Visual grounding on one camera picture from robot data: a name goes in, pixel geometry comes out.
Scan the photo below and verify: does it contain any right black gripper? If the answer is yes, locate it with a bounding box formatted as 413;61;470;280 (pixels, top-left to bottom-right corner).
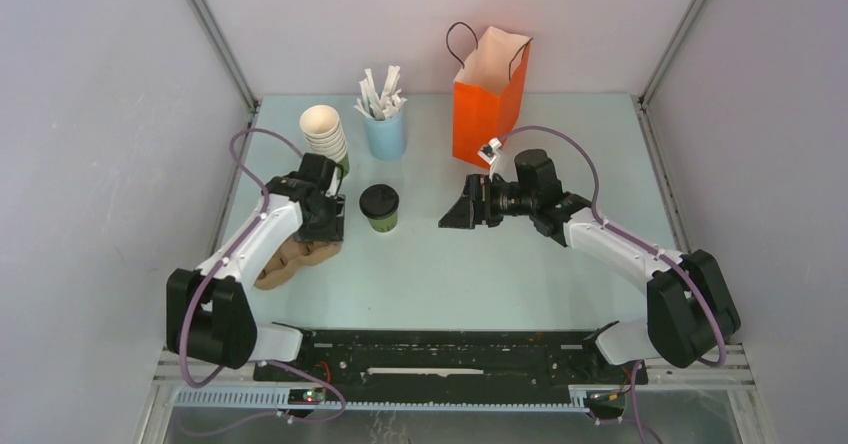
438;174;536;230

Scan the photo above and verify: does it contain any light blue holder cup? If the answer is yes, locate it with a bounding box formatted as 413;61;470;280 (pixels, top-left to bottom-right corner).
363;109;407;161

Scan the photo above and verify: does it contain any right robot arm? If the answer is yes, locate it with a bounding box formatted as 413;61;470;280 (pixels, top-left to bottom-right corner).
438;149;741;382

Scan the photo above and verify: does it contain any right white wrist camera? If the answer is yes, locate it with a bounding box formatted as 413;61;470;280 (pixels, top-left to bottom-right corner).
477;137;503;180

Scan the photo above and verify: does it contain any brown cardboard cup carrier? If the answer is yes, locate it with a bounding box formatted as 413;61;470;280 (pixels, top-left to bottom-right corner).
254;237;342;290

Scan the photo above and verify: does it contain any green paper coffee cup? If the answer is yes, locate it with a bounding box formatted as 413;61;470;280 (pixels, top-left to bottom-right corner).
367;212;398;233

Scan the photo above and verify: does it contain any orange paper bag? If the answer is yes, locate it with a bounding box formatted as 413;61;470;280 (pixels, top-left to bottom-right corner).
445;21;533;168

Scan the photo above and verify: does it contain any black metal base rail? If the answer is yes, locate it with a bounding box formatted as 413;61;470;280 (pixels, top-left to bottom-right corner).
155;324;757;416

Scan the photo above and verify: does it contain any stack of paper cups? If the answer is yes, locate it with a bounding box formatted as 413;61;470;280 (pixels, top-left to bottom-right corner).
299;104;350;176

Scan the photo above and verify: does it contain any white stirrer packets bundle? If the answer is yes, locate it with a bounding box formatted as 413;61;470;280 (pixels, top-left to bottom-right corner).
354;65;407;121

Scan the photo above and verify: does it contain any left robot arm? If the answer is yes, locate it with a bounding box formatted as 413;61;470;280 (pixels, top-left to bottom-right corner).
166;173;345;381

